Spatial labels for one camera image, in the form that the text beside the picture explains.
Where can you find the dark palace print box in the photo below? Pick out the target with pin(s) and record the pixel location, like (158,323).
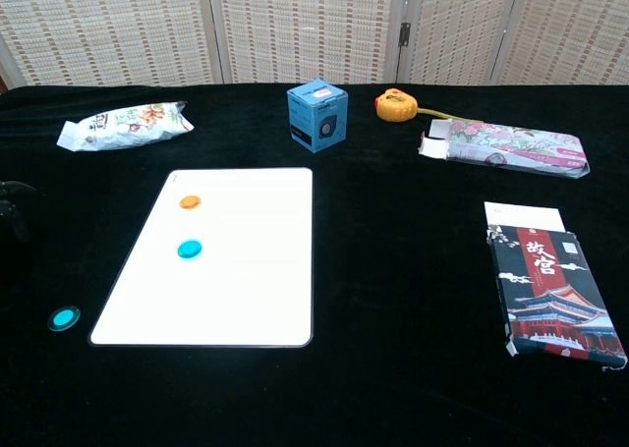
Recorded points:
(550,290)

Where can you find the bamboo folding screen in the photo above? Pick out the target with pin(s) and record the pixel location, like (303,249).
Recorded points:
(304,29)

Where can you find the white snack bag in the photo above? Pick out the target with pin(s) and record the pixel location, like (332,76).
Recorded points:
(128,125)

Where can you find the white magnetic board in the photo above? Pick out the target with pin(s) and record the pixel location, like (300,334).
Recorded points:
(231,290)

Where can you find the blue cube carton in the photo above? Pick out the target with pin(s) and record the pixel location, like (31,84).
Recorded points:
(314,115)

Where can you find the long floral print box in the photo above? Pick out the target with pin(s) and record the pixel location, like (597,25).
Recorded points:
(516,147)

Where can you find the orange token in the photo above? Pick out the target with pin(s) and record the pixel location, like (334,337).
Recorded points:
(189,201)

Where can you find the cyan token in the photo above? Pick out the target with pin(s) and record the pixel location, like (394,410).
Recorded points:
(64,318)
(189,249)

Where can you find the yellow tape measure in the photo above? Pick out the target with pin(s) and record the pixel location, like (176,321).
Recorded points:
(395,105)

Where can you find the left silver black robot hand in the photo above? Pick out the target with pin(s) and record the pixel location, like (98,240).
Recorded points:
(9,191)

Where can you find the black velvet table cloth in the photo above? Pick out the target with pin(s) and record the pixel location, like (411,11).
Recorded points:
(393,250)

